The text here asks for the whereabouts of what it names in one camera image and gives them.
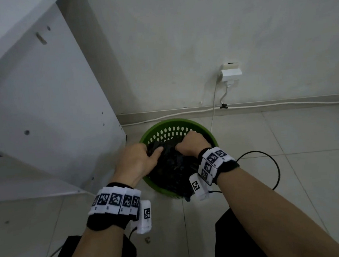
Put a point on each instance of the person's right hand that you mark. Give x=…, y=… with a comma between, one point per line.
x=195, y=144

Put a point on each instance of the person's left hand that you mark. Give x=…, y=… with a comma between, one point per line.
x=134, y=164

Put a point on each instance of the black trash bag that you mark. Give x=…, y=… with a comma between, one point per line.
x=172, y=173

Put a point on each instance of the green plastic waste basket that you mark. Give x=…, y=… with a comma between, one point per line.
x=158, y=127

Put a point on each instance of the person's right forearm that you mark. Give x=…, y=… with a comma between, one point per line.
x=273, y=212

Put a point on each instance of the black wristband with marker tags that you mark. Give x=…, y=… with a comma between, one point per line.
x=113, y=201
x=215, y=161

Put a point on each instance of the small floor debris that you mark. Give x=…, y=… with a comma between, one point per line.
x=148, y=240

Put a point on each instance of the white desk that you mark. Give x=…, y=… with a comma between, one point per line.
x=46, y=112

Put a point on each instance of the white wall adapter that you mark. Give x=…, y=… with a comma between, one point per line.
x=230, y=72

